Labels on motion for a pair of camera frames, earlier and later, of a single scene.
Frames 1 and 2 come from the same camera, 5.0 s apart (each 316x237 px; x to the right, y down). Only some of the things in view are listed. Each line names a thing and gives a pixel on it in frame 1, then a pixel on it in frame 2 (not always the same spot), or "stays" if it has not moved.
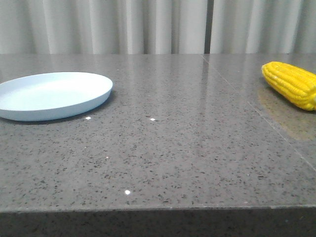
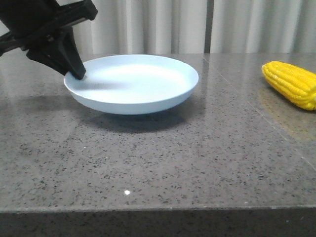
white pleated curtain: [157, 26] stays
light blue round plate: [47, 95] → [133, 84]
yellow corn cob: [296, 85] stays
